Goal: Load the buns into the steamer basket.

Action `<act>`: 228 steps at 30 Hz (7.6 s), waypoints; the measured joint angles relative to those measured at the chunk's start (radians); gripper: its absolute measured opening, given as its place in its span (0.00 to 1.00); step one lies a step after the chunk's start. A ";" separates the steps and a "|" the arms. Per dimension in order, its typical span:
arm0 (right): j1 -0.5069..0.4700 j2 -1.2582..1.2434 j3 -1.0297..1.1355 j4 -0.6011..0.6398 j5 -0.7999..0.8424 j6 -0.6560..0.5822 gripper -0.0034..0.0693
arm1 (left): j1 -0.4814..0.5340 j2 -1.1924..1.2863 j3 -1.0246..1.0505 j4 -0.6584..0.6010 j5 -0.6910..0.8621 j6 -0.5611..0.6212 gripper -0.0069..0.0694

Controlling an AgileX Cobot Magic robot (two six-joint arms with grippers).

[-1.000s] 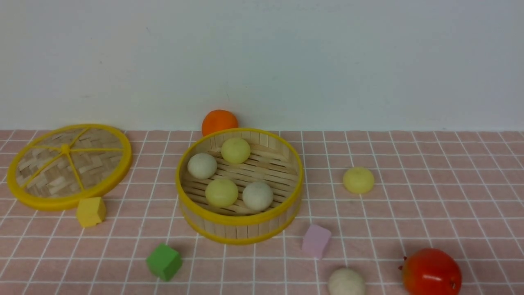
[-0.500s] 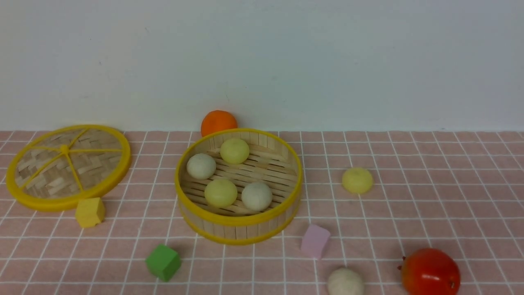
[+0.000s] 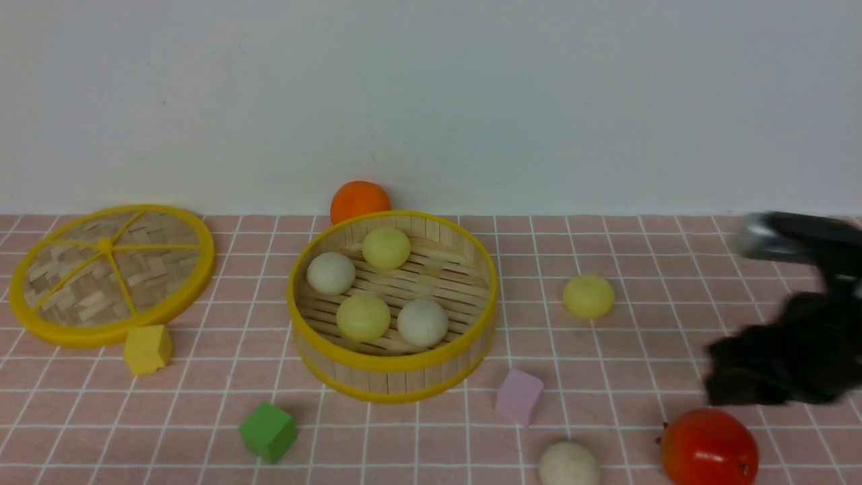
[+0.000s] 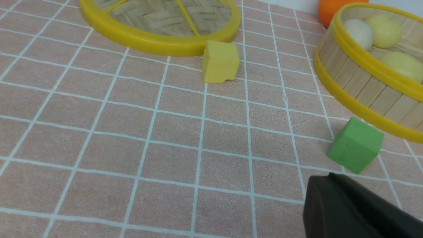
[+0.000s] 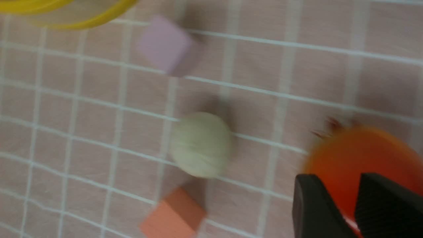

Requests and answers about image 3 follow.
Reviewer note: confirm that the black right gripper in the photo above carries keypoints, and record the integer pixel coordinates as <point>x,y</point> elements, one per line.
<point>809,354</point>

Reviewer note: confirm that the white bun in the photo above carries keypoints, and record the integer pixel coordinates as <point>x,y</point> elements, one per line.
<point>568,462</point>
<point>331,273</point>
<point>422,323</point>

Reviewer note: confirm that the yellow bun bottom edge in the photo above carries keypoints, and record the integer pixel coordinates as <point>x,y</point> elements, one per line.
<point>363,317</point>

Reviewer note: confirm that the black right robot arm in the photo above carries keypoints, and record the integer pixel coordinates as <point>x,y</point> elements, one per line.
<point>829,244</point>

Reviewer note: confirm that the bamboo steamer tray yellow rim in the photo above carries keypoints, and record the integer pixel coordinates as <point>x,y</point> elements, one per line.
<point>447,264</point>

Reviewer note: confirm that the bamboo steamer lid yellow rim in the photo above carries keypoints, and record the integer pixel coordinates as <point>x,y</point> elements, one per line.
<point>94,279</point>

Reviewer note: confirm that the red tomato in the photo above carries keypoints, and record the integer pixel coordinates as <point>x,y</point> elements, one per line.
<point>708,446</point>

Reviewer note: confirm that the pink checkered tablecloth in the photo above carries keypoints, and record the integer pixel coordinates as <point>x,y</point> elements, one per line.
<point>77,416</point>

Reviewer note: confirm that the pink foam block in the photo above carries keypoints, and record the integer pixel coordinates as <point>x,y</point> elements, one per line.
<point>518,397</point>

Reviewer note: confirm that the orange fruit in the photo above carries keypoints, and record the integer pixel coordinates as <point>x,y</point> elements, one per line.
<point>358,198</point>

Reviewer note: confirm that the green foam cube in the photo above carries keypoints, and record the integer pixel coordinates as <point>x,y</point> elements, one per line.
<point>268,432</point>

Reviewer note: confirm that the yellow foam block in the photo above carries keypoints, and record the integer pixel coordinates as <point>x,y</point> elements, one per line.
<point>147,349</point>

